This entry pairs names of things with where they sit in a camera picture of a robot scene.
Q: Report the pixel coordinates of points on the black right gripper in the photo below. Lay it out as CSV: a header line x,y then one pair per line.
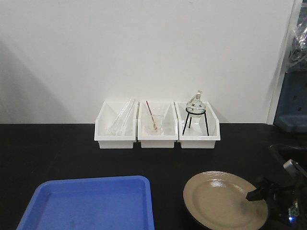
x,y
280,199

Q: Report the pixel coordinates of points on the beige plate with black rim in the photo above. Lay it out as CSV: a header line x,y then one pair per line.
x,y
217,200

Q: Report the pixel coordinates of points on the blue plastic tray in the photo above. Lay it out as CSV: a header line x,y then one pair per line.
x,y
106,203

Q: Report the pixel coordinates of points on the green circuit board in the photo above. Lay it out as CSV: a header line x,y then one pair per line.
x,y
293,211

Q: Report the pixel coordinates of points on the black sink basin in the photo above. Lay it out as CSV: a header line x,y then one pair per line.
x,y
282,153

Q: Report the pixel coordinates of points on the blue perforated box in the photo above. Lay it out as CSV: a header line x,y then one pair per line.
x,y
291,112

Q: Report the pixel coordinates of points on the right white storage bin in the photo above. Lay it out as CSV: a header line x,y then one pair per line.
x,y
196,137

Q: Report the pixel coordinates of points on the white storage bin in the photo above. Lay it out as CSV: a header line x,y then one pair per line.
x,y
104,120
145,126
196,137

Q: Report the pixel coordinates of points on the round glass flask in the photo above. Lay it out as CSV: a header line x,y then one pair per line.
x,y
195,107

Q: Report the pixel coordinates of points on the middle white storage bin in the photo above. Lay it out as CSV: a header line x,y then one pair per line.
x,y
145,126

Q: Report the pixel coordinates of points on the glass beaker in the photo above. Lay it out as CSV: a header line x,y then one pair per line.
x,y
158,117

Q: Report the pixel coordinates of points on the clear plastic bag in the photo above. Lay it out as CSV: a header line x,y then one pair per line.
x,y
298,56

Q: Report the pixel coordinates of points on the glass tubes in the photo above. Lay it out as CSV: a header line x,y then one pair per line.
x,y
119,124

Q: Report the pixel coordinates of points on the left white storage bin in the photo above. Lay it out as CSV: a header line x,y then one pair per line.
x,y
104,120

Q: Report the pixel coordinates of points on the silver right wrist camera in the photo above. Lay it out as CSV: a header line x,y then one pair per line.
x,y
290,165

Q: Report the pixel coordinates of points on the black wire tripod stand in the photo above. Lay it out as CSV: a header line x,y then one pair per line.
x,y
189,119

